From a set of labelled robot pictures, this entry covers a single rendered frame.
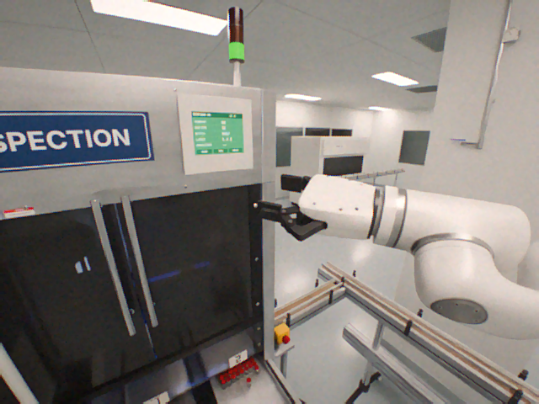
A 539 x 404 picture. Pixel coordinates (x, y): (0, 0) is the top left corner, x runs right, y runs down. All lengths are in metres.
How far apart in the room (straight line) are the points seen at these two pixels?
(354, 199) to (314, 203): 0.05
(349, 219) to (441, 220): 0.10
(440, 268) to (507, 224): 0.10
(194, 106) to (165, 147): 0.13
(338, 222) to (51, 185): 0.60
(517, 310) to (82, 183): 0.74
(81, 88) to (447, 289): 0.71
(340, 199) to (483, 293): 0.17
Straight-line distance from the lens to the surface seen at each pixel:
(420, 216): 0.30
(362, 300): 1.65
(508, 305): 0.29
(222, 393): 1.24
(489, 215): 0.33
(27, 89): 0.66
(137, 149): 0.62
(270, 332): 1.15
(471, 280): 0.27
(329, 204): 0.29
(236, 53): 0.81
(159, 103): 0.63
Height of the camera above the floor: 1.96
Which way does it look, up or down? 18 degrees down
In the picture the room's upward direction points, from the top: straight up
